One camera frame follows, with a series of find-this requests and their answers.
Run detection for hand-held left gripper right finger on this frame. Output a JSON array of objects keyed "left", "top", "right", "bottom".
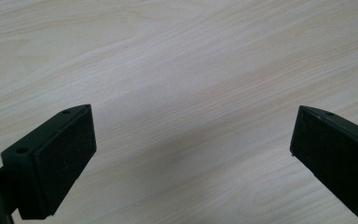
[{"left": 289, "top": 105, "right": 358, "bottom": 222}]

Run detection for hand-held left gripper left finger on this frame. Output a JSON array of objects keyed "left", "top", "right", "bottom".
[{"left": 0, "top": 104, "right": 98, "bottom": 220}]

